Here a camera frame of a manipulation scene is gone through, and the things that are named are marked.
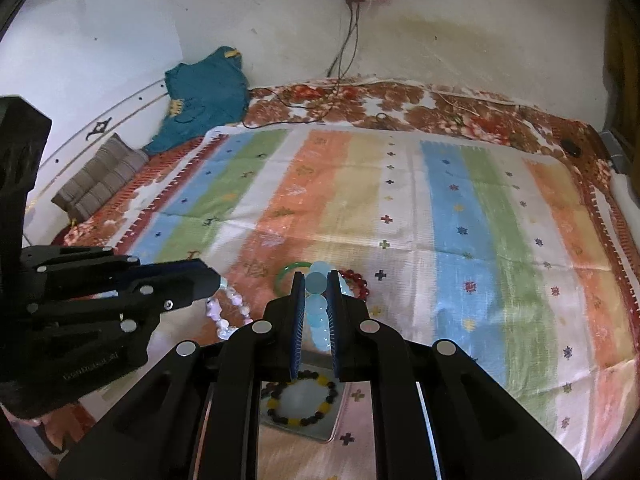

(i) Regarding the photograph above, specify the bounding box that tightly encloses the dark red bead bracelet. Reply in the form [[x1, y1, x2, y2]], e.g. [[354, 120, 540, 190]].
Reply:
[[337, 269, 371, 302]]

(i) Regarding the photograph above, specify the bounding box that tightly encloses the black yellow bead bracelet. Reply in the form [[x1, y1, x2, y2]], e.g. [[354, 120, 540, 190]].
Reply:
[[261, 369, 341, 429]]

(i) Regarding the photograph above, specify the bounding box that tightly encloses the mustard jacket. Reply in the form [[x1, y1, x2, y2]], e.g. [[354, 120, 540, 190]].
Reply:
[[604, 5, 640, 133]]

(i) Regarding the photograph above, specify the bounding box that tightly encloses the white bed headboard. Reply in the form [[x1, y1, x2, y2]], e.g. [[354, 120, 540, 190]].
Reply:
[[22, 74, 173, 243]]

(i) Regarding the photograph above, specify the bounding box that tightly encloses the black cable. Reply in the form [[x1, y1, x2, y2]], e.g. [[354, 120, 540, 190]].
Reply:
[[242, 2, 362, 128], [326, 2, 353, 79]]

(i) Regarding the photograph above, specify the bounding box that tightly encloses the green jade bangle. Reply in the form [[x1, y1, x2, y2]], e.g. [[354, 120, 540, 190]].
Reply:
[[274, 262, 314, 297]]

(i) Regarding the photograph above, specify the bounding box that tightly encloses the teal shirt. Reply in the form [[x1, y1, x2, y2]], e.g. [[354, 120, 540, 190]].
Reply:
[[144, 46, 251, 156]]

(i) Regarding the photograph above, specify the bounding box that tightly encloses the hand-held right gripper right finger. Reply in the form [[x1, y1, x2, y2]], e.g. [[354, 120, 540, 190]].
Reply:
[[327, 270, 583, 480]]

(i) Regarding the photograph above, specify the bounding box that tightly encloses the striped colourful cloth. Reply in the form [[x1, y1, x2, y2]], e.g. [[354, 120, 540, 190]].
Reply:
[[114, 122, 637, 480]]

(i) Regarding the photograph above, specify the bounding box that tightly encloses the light blue bead bracelet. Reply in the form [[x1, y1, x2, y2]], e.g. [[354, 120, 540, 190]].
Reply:
[[304, 260, 335, 352]]

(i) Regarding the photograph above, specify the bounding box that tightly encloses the silver metal tin box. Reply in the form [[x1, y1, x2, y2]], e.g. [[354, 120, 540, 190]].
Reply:
[[259, 367, 351, 443]]

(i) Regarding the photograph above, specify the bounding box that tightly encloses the pink white bead bracelet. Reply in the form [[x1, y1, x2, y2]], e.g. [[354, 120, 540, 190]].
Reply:
[[207, 284, 254, 342]]

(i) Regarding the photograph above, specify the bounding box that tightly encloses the grey striped pillow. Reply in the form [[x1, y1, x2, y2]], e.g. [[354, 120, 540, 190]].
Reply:
[[51, 133, 150, 223]]

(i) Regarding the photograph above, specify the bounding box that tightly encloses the white long bolster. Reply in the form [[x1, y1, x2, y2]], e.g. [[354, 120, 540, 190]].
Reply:
[[612, 172, 640, 233]]

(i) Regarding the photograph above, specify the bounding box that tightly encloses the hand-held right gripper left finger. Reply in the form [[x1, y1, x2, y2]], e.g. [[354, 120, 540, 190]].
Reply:
[[57, 271, 307, 480]]

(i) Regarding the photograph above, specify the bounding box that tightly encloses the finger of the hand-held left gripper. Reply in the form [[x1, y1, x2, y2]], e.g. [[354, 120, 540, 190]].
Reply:
[[27, 284, 217, 337], [21, 246, 222, 291]]

